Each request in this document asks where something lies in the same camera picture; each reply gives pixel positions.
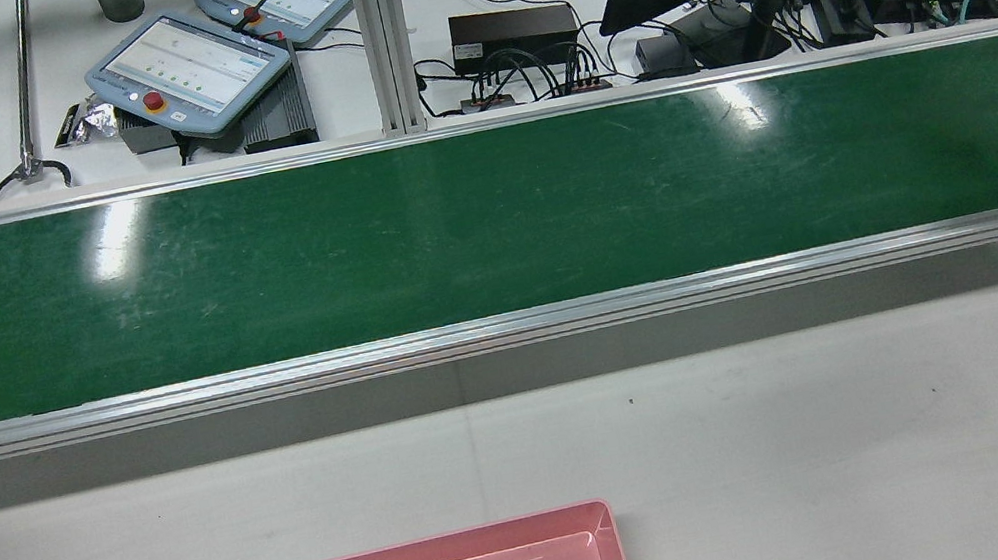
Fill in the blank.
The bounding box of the crumpled foil wrapper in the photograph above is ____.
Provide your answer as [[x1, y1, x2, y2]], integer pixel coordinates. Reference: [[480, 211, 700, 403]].
[[48, 92, 124, 151]]

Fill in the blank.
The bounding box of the black power supply box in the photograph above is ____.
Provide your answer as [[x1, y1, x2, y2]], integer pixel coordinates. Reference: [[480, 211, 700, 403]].
[[446, 0, 585, 80]]

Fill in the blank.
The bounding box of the metal rod with hook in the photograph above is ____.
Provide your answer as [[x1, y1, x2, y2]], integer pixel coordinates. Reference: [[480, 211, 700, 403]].
[[0, 0, 75, 201]]

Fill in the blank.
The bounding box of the small black adapter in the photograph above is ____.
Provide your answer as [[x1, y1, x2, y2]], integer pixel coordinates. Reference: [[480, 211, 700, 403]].
[[632, 29, 701, 84]]

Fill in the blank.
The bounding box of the aluminium profile post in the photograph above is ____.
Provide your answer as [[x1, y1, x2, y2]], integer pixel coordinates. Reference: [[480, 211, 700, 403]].
[[349, 0, 429, 142]]

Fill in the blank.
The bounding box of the black ribbed controller box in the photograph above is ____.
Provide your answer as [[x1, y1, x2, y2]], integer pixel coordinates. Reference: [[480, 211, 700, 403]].
[[226, 37, 322, 155]]

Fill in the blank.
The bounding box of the green conveyor belt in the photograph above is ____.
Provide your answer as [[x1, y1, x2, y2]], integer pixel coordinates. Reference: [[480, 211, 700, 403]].
[[0, 29, 998, 466]]

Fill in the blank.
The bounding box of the large grey teach pendant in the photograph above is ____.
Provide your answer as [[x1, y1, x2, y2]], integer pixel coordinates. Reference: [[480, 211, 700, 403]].
[[75, 0, 303, 157]]

